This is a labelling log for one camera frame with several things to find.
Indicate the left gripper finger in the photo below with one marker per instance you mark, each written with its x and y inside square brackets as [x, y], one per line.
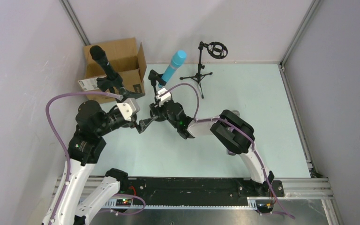
[130, 94]
[149, 122]

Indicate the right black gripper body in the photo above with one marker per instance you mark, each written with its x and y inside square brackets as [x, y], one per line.
[156, 109]

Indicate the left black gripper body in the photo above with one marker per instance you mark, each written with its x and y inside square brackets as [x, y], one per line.
[132, 122]

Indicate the black round-base mic stand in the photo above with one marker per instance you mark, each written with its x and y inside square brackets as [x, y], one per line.
[155, 90]
[114, 86]

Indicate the brown cardboard box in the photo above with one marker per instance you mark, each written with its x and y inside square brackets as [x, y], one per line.
[125, 56]

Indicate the black microphone orange end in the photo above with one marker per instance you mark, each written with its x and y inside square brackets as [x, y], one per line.
[100, 57]

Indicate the teal microphone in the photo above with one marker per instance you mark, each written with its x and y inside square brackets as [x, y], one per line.
[177, 61]

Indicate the purple glitter microphone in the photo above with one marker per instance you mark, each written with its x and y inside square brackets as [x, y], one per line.
[236, 112]

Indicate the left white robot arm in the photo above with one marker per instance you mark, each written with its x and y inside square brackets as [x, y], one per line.
[82, 154]

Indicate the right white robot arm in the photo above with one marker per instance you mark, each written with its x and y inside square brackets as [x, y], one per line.
[232, 131]

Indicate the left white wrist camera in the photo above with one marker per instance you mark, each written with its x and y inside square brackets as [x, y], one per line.
[128, 108]

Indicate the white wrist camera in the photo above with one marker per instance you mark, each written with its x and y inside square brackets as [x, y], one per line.
[128, 108]
[162, 96]

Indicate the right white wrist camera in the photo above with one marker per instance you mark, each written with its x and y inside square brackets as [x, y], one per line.
[162, 96]

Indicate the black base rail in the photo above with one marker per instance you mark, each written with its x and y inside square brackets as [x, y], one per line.
[197, 192]

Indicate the black tripod shock-mount stand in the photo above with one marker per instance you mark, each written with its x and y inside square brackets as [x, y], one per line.
[216, 50]

